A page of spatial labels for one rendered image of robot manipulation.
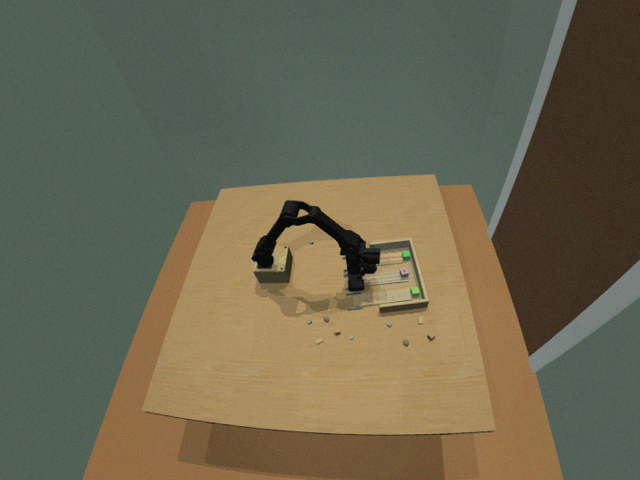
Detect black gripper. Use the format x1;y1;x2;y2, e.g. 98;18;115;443
346;261;364;291

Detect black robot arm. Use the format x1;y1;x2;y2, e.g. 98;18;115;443
252;200;380;277

